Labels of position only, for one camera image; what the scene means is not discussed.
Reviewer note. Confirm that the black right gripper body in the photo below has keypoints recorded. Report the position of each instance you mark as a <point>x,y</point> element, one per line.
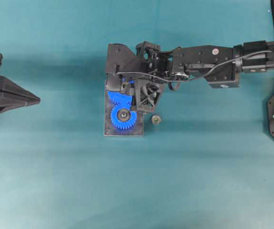
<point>149,86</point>

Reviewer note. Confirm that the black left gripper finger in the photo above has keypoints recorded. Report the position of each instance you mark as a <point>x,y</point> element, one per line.
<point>8,86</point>
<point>9,101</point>

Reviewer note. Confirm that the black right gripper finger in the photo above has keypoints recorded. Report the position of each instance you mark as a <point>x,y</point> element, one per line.
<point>128,94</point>

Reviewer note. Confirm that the metal washer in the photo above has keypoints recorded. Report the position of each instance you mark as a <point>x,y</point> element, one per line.
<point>156,119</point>

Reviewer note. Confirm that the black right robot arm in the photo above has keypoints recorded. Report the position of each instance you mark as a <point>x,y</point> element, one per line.
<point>219,66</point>

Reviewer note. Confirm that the metal shaft with bearing lower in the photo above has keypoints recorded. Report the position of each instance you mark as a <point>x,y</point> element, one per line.
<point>123,115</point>

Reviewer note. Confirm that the large blue plastic gear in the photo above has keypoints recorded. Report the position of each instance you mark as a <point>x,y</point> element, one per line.
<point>117,99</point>

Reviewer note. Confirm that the small blue plastic gear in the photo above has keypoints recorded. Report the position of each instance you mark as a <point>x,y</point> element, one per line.
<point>123,125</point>

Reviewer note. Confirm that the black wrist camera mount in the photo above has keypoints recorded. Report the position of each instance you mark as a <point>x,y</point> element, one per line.
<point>122,64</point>

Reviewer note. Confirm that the grey metal base plate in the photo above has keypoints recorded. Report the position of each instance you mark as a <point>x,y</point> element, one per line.
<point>111,130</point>

